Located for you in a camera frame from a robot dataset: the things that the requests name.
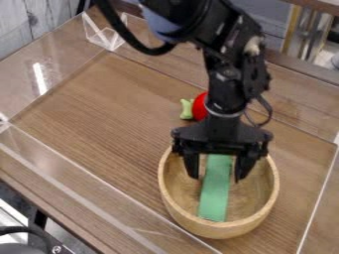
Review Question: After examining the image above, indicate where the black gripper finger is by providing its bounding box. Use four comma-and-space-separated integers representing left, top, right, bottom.
234, 154, 257, 182
182, 153, 200, 179

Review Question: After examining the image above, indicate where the black table leg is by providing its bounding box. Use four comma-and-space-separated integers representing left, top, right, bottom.
32, 208, 48, 229

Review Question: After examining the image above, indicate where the red plush tomato toy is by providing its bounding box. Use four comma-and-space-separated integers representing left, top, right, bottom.
180, 92, 208, 121

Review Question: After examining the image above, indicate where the clear acrylic front panel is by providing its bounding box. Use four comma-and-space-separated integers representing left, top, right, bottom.
0, 114, 221, 254

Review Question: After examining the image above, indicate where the brown wooden bowl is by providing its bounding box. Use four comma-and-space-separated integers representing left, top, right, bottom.
157, 150, 278, 239

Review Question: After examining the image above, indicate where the clear acrylic corner bracket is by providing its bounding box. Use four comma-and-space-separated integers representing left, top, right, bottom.
81, 13, 124, 52

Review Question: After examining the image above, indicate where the gold metal chair frame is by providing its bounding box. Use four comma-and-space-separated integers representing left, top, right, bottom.
281, 4, 335, 63

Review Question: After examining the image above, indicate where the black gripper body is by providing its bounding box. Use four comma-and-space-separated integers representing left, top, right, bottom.
170, 110, 272, 159

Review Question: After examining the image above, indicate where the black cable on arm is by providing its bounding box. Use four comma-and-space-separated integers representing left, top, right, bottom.
242, 94, 273, 128

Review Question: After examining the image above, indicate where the green stick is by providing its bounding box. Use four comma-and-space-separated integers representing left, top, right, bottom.
197, 155, 232, 222

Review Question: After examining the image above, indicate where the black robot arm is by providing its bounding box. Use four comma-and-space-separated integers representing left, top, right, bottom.
138, 0, 272, 181

